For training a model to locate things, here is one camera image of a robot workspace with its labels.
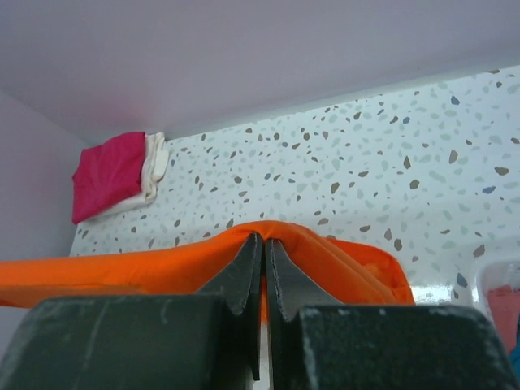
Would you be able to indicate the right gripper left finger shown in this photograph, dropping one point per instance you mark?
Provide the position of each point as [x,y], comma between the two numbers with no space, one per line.
[205,340]

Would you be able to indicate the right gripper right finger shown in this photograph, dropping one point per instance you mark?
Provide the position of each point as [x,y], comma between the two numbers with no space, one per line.
[317,342]

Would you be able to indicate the orange t-shirt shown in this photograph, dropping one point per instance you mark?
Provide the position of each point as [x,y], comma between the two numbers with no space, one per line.
[351,272]

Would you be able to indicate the folded white t-shirt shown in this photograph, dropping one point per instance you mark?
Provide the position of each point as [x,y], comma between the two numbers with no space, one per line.
[152,172]

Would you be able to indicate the white plastic laundry basket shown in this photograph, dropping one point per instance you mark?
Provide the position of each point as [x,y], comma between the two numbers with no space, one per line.
[490,275]

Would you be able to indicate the pink t-shirt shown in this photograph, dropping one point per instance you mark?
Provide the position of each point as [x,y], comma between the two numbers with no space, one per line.
[503,304]

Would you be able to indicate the folded magenta t-shirt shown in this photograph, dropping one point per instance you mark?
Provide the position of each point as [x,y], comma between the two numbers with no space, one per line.
[107,174]

